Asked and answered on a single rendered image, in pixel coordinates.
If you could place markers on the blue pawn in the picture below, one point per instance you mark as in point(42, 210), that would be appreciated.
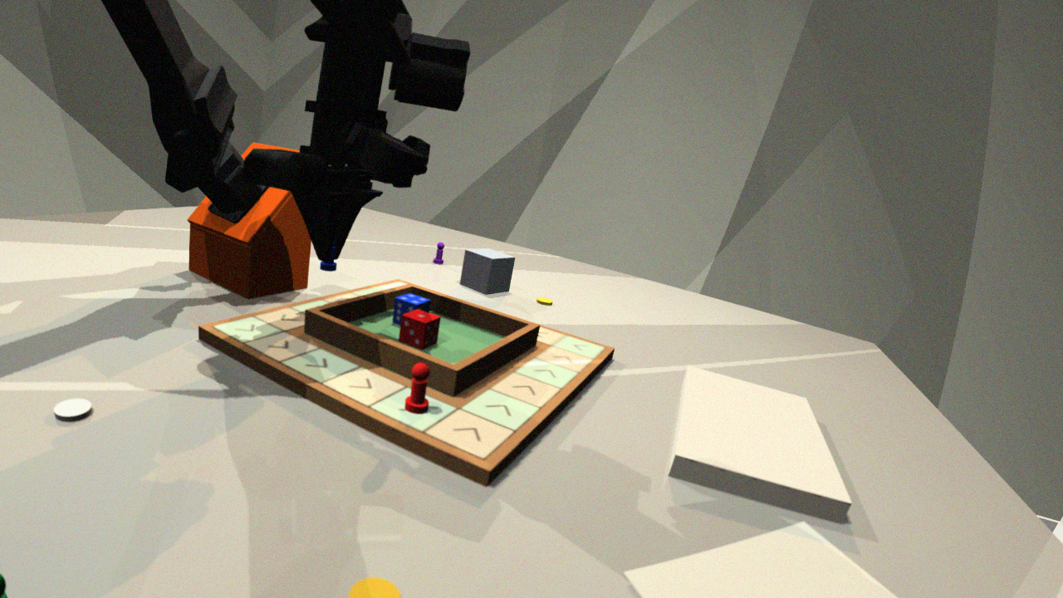
point(330, 266)

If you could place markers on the blue die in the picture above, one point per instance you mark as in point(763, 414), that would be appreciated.
point(407, 303)

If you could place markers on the red die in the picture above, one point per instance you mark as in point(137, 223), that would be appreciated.
point(419, 329)

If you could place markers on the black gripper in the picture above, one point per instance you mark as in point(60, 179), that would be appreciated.
point(329, 197)

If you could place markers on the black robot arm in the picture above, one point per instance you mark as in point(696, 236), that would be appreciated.
point(192, 105)

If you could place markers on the red pawn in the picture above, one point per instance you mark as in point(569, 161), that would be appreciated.
point(416, 403)

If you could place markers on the white flat disc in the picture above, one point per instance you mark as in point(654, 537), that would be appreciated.
point(72, 410)

